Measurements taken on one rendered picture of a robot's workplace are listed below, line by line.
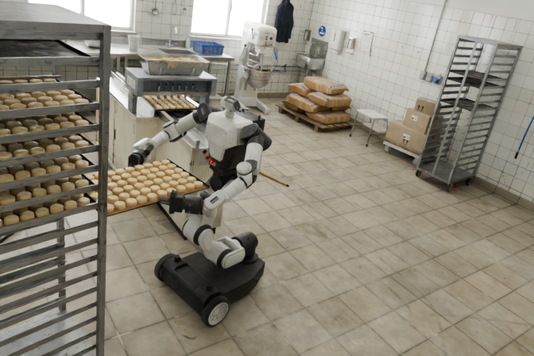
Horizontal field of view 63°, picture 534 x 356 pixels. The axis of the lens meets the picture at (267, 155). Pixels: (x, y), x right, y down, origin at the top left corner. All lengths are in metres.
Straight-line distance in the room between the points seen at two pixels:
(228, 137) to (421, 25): 4.82
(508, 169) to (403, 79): 1.99
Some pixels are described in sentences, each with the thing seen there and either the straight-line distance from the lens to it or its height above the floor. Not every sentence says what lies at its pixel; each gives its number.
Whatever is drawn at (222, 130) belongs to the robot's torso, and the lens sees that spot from 2.50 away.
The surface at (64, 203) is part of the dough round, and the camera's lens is 2.04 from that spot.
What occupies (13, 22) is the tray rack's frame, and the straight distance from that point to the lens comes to 1.64.
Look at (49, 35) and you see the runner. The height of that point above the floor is 1.77.
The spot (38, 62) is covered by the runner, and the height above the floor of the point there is 1.68.
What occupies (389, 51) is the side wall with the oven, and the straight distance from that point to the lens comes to 7.16.
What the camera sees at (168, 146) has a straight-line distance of 3.68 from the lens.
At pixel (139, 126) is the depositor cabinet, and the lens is 3.81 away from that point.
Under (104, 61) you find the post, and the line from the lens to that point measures 1.77.
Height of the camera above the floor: 2.06
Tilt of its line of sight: 22 degrees down
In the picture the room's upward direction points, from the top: 10 degrees clockwise
